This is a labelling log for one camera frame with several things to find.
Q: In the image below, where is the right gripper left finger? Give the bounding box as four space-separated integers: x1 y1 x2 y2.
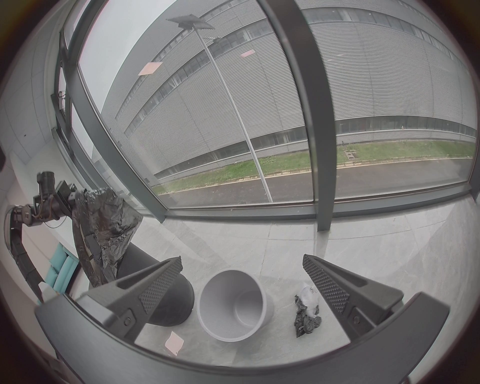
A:
87 256 184 344

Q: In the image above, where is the black plastic bag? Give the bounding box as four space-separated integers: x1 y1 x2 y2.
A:
72 187 144 289

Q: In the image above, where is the white trash bin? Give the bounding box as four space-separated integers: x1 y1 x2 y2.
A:
197 269 275 343

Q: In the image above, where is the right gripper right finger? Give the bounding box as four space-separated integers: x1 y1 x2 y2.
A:
303 254 404 343

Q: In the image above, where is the window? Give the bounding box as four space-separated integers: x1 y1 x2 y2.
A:
49 0 480 233

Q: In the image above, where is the crumpled black plastic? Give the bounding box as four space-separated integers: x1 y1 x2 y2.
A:
293 294 322 338

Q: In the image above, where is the crumpled clear wrapper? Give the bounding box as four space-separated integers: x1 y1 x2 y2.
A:
300 285 320 316

